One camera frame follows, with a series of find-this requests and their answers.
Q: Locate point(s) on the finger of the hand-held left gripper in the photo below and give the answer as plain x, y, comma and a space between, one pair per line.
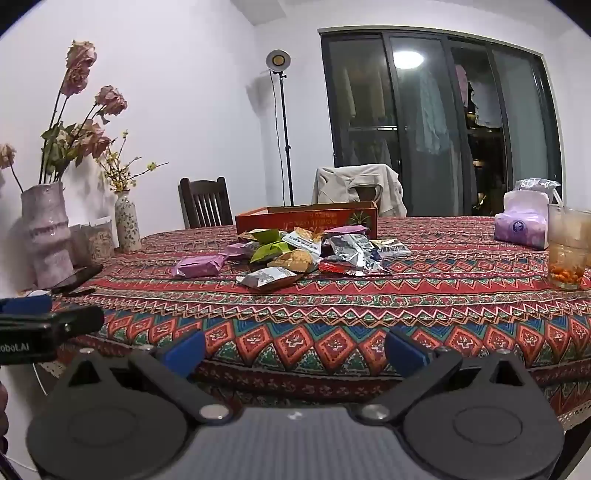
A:
27, 304
74, 321

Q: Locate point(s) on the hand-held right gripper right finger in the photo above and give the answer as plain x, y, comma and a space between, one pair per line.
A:
405, 348

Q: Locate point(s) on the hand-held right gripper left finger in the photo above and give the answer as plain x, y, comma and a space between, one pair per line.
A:
183, 353

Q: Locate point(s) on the pile of mixed snack packs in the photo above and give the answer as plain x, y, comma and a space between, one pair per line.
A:
295, 258

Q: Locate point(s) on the brown cardboard box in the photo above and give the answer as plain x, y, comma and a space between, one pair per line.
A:
314, 221

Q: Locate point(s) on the black smartphone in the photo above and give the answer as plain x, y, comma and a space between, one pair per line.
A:
76, 278

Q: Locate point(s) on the large pink ceramic vase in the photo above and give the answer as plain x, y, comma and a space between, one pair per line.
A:
46, 230

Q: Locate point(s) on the patterned red tablecloth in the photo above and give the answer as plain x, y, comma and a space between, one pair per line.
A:
323, 309

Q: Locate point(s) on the small floral ceramic vase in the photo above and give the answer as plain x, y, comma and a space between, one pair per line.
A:
128, 221

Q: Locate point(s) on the yellow flower twigs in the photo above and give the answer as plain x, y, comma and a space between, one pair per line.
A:
122, 182

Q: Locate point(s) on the dark wooden chair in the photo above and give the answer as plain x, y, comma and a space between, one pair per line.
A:
205, 203
367, 194

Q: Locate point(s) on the purple tissue pack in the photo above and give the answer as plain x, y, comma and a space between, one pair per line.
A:
521, 228

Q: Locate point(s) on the beige jacket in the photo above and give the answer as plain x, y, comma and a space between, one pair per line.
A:
337, 184

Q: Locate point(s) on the glass cup with drink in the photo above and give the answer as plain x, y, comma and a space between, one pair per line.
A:
568, 249

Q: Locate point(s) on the clear plastic bag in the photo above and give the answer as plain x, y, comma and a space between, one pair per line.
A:
535, 184

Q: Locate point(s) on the white drinking straw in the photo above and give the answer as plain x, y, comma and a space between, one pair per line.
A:
557, 196

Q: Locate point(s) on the black sliding glass door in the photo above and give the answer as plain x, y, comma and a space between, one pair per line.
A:
360, 115

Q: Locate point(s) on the hanging light blue shirt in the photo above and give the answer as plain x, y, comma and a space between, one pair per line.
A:
431, 110

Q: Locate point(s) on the dried pink rose bouquet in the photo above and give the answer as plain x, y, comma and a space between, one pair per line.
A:
81, 55

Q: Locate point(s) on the hanging white shirt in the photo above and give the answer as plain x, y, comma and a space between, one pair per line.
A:
487, 104

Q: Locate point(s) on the floor lamp on stand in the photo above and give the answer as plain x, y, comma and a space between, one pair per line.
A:
278, 60

